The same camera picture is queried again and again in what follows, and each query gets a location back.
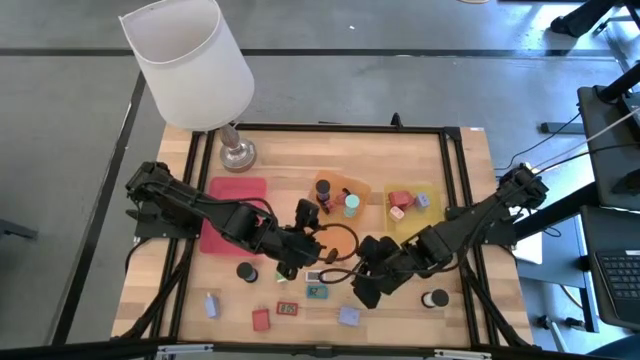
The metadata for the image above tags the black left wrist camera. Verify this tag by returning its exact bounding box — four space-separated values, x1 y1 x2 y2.
294 198 321 231

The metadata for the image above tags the orange translucent plastic bin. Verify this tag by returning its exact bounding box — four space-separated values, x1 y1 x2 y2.
294 171 373 260

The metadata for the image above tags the black-capped hourglass white sand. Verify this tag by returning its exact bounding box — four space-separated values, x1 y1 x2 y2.
421 288 451 309

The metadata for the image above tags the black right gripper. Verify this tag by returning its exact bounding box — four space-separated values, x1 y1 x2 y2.
351 235 419 310

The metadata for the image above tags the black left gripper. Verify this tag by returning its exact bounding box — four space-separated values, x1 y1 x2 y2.
264 224 340 283

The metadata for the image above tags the black laptop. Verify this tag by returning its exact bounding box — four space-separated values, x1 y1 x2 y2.
579 204 640 331

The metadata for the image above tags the pink translucent plastic bin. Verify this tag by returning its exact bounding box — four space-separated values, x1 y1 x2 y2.
198 176 269 257

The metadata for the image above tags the yellow translucent plastic bin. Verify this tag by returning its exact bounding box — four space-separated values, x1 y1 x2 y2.
383 182 450 244

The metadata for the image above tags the person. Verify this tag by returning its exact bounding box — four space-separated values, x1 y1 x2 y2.
549 0 640 39

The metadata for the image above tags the large lavender wall charger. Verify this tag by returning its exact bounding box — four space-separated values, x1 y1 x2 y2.
337 305 362 329

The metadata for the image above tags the red wall charger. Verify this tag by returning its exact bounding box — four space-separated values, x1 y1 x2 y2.
388 190 416 211
251 306 272 333

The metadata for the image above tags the grey furniture leg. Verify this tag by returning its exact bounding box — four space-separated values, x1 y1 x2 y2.
0 217 39 241

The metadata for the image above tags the white lamp shade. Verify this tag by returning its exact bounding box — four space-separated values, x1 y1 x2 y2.
118 0 257 133

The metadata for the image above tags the silver metal lamp base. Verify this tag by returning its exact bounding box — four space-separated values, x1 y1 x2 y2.
218 123 258 173

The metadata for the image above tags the teal hourglass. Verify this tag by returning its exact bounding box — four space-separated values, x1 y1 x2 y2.
343 193 362 219

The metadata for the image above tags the slim lavender wall charger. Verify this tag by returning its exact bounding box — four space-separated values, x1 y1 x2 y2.
204 292 222 320

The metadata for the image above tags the black-capped hourglass pink sand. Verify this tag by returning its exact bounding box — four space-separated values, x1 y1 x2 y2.
325 187 352 215

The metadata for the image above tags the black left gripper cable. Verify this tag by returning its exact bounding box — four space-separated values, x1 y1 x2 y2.
318 222 361 265

